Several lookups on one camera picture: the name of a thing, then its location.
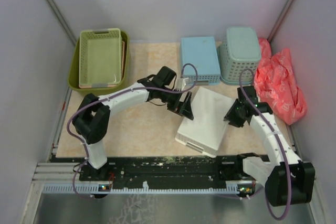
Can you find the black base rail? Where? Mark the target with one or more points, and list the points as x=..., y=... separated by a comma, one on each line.
x=167, y=172

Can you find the salmon pink perforated bin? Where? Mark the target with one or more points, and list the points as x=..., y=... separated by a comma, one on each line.
x=123, y=56

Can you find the white plastic bin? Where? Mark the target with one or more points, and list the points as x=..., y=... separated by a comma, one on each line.
x=206, y=132

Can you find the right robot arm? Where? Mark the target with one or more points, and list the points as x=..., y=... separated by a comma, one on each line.
x=286, y=179

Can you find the light blue perforated bin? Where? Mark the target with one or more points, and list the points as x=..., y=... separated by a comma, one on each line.
x=198, y=57

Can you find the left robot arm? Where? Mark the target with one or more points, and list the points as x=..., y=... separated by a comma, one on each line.
x=91, y=120

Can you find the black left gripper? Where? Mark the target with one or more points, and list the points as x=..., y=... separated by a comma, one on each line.
x=186, y=110

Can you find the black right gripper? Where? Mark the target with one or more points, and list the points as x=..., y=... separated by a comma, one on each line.
x=230, y=115

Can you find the aluminium frame rail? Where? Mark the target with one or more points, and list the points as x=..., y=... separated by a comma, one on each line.
x=54, y=172

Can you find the red plastic bag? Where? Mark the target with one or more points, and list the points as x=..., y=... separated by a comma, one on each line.
x=275, y=84

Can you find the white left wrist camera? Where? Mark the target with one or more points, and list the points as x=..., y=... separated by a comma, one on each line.
x=181, y=83

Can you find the light green perforated bin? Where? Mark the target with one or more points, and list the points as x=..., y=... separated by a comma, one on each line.
x=111, y=33

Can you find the pale green perforated basket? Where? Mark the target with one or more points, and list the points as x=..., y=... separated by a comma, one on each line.
x=239, y=55

